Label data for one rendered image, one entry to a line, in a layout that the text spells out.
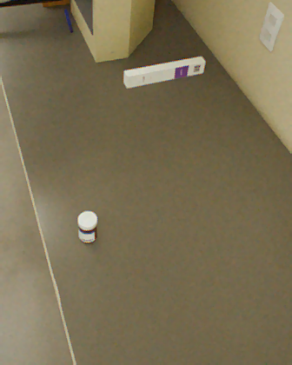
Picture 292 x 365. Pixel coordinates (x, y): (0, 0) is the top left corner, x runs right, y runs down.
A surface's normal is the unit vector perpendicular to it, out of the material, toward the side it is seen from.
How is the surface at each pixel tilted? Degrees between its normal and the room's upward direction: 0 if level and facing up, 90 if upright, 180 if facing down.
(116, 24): 90
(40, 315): 0
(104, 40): 90
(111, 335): 0
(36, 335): 0
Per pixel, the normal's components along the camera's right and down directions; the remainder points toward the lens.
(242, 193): 0.08, -0.66
